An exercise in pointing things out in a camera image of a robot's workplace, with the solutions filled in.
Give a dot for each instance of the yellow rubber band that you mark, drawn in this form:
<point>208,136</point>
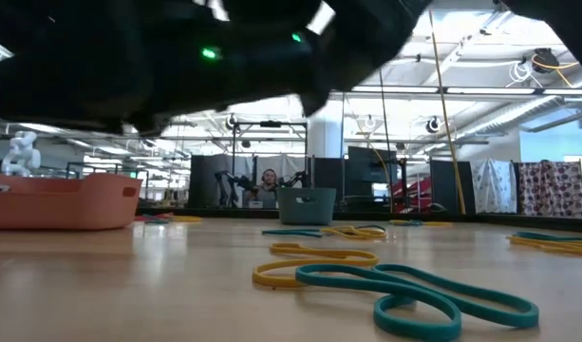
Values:
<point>188,219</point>
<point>437,223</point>
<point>362,234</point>
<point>258,277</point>
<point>556,247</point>

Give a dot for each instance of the red rubber band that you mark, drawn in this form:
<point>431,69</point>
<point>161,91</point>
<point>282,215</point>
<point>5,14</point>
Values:
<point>148,218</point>

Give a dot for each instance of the blue rubber band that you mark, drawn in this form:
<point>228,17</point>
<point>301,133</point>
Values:
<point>290,233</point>
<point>157,221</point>
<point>528,313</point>
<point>407,222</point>
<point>547,235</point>

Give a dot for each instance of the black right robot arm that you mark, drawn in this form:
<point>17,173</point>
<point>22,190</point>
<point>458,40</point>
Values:
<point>376,24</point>

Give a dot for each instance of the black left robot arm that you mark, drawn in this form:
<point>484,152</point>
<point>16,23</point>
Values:
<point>58,95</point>

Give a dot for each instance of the background black robot arm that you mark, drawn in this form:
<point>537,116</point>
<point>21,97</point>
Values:
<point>295,179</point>
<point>231,183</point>

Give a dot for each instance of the grey curtain panel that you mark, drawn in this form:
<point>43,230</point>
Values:
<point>205,180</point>

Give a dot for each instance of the person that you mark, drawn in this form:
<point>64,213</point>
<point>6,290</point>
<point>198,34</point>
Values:
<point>267,183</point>

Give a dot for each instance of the dark blue plastic basket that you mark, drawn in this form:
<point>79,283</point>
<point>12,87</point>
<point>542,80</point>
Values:
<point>305,214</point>

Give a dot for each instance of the black monitor screen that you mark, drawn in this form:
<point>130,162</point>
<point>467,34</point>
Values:
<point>371,164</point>

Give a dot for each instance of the orange plastic basket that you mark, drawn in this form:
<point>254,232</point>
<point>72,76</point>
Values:
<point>58,204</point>

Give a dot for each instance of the red machine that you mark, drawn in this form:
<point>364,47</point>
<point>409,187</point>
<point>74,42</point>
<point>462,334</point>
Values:
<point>416,195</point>

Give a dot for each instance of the white humanoid robot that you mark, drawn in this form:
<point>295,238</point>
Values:
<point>22,152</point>

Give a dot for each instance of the black partition panel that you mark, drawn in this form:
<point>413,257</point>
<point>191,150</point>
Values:
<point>449,185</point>

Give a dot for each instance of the white dotted cloth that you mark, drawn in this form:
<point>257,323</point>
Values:
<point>494,185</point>

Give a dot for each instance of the purple dotted cloth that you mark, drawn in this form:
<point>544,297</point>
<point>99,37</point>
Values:
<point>551,190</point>

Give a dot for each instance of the black metal rig frame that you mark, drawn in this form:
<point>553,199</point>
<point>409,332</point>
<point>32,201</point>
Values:
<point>271,124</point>

